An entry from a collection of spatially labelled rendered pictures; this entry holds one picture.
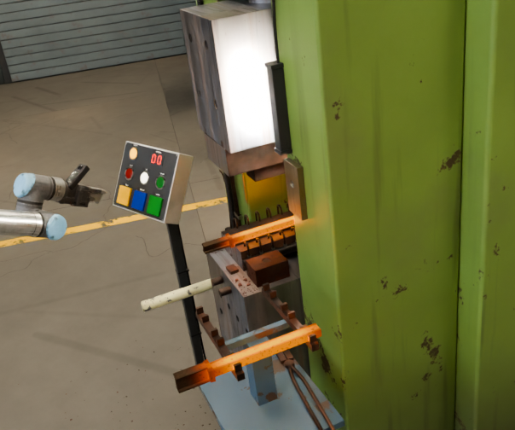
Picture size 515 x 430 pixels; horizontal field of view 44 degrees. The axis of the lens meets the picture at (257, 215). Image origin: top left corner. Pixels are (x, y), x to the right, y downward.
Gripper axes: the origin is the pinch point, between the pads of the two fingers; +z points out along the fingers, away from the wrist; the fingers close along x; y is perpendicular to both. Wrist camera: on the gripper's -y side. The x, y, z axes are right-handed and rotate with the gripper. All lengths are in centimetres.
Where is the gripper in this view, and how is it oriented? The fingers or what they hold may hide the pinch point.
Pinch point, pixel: (104, 190)
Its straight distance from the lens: 264.6
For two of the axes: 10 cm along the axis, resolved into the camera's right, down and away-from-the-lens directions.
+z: 6.3, 0.9, 7.7
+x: 7.4, 2.2, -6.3
